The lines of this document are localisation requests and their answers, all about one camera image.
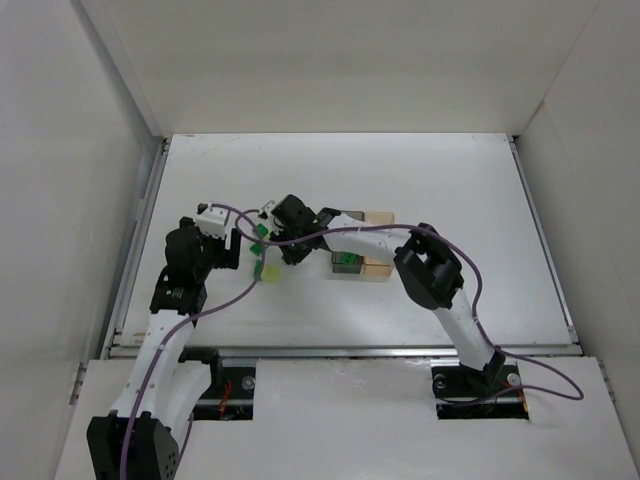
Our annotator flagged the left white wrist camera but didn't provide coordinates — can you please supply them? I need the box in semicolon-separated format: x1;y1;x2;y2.
195;203;230;240

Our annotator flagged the grey transparent container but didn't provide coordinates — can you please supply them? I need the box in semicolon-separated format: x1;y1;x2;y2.
330;209;365;275

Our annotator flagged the orange transparent container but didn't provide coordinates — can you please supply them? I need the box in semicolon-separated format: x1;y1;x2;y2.
361;211;395;280

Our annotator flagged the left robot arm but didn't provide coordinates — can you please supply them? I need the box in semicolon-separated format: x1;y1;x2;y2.
87;206;241;479

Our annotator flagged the dark green 2x4 lego brick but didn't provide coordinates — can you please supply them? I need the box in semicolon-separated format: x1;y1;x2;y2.
341;252;358;265

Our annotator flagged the light green curved lego brick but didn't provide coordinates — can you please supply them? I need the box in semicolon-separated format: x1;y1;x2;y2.
261;265;281;283

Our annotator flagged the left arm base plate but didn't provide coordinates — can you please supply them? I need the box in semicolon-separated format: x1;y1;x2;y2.
193;360;257;421

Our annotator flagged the dark green lego piece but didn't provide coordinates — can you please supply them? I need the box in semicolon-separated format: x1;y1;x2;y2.
250;243;263;256

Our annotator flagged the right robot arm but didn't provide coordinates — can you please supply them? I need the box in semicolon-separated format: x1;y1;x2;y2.
260;195;504;386

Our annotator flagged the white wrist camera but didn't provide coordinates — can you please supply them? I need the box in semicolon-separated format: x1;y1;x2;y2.
258;200;277;224
195;203;230;240

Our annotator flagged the dark green square lego brick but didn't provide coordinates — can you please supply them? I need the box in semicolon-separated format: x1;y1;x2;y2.
255;223;270;240

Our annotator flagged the aluminium rail front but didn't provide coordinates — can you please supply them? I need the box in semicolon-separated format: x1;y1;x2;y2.
107;344;584;360

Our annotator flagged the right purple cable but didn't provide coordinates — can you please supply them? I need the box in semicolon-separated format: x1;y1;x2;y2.
234;207;585;402

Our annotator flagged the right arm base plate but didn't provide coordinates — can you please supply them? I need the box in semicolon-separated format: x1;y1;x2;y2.
431;364;529;420

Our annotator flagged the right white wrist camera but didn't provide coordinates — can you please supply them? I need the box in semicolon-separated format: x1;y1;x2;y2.
258;200;277;224

